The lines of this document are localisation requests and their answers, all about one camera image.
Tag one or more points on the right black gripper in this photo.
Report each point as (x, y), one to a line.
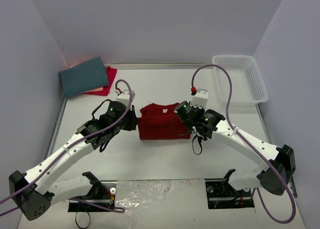
(189, 122)

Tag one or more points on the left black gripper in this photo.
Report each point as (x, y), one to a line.
(133, 117)

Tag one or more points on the red t shirt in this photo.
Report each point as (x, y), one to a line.
(159, 122)
(111, 74)

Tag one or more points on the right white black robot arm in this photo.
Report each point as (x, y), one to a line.
(275, 165)

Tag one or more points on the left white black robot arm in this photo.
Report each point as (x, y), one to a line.
(38, 188)

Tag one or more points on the folded pink t shirt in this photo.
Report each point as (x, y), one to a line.
(99, 89)

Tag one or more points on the folded red t shirt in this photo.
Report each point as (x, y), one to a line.
(111, 74)

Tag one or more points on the white plastic basket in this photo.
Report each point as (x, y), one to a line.
(248, 87)

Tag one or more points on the folded teal t shirt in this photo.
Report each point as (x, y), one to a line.
(86, 76)

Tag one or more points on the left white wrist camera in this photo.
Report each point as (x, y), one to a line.
(125, 97)

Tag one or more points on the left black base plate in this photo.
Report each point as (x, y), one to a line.
(102, 198)

